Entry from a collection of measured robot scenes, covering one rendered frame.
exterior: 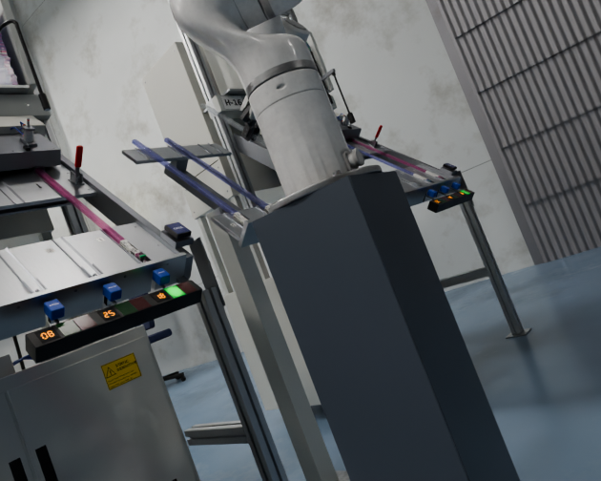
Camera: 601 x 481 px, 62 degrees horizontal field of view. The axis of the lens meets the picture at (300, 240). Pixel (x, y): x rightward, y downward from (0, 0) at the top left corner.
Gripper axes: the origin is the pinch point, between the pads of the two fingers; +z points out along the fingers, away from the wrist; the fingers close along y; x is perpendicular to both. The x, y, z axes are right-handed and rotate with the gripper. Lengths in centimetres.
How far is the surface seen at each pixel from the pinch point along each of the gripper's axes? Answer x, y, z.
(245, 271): 27.0, 13.0, 25.7
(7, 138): -36, 47, 24
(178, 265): 26.8, 39.0, 15.0
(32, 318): 27, 70, 18
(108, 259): 18, 51, 17
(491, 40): -56, -286, -30
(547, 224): 57, -284, 53
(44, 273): 17, 63, 18
